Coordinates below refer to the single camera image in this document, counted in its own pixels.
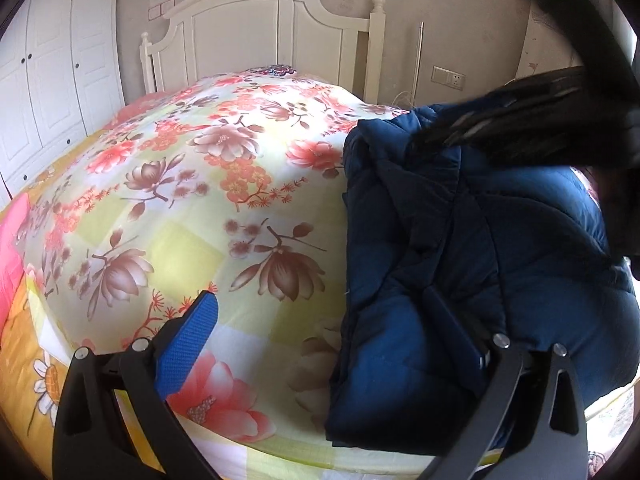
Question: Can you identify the blue quilted down jacket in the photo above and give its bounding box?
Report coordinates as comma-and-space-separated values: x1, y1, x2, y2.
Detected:
324, 106, 639, 455

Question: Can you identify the sailboat print curtain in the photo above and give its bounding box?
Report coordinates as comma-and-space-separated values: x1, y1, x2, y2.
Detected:
515, 3, 582, 79

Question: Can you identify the orange floral bed sheet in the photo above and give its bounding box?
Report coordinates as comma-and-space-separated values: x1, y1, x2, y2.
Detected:
0, 129, 166, 476

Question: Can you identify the floral bed quilt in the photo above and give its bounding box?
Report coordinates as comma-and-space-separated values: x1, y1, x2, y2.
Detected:
14, 69, 640, 480

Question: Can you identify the pink cloth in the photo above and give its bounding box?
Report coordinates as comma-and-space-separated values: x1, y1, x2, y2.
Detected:
0, 193, 30, 327

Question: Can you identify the red blue patterned pillow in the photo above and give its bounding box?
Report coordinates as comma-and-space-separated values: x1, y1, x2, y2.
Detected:
248, 64, 297, 77

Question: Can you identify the white wardrobe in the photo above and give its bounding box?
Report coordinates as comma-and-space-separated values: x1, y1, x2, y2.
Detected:
1, 0, 125, 205

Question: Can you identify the white wooden headboard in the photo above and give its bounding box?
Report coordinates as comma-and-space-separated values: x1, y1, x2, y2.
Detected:
139, 0, 386, 104

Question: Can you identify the wall socket panel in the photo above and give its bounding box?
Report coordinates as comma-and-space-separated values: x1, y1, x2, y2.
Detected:
431, 66, 465, 91

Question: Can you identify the white charging cable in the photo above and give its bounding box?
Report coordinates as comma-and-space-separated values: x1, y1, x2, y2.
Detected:
389, 90, 419, 111

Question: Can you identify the white wall pipe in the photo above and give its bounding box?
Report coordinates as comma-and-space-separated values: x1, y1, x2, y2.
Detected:
411, 21, 425, 106

